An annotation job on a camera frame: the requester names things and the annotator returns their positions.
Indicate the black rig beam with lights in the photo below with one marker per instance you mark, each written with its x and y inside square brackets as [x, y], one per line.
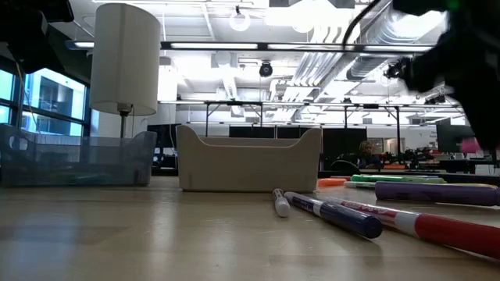
[261, 46]

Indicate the grey plastic bin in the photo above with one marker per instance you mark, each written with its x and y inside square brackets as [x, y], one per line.
[250, 168]

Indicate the orange highlighter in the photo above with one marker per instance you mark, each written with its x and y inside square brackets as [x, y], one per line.
[332, 182]

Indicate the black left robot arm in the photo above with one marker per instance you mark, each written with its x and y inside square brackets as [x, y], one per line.
[31, 31]

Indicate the smoky translucent plastic bin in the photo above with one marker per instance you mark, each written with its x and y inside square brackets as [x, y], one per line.
[78, 156]

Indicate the white cylindrical table lamp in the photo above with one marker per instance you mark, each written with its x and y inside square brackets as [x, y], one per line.
[125, 58]

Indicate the black background robot arms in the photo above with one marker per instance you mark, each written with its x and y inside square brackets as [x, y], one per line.
[410, 156]

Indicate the black office chair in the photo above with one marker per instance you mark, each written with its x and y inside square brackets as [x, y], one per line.
[345, 166]

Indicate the black hanging rig camera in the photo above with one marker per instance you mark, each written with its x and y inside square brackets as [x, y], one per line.
[265, 69]

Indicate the purple highlighter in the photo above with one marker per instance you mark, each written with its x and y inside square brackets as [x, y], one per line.
[437, 193]

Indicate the black monitor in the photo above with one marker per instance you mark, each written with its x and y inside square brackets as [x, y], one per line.
[164, 136]
[449, 138]

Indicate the silver ventilation duct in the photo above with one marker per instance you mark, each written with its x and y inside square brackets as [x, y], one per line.
[375, 58]

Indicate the green thin marker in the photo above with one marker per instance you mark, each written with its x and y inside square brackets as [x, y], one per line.
[359, 185]

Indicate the black background rig frame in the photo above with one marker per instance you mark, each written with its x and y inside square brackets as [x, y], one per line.
[234, 103]
[371, 106]

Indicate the light green highlighter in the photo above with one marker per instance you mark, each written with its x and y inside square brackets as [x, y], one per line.
[423, 180]

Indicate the small white marker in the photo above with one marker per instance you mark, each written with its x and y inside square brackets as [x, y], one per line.
[281, 205]

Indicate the dark blue thin marker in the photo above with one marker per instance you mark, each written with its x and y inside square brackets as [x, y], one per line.
[343, 218]

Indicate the dark green highlighter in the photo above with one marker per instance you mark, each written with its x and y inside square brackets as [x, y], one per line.
[375, 178]

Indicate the red thin marker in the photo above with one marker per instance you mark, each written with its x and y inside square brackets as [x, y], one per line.
[449, 232]

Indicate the black ceiling spotlight cluster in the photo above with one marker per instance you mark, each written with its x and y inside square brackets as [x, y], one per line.
[396, 69]
[435, 100]

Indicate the person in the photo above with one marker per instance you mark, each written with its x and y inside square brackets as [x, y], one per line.
[369, 156]

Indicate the black partition panels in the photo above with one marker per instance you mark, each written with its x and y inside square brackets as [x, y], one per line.
[273, 132]

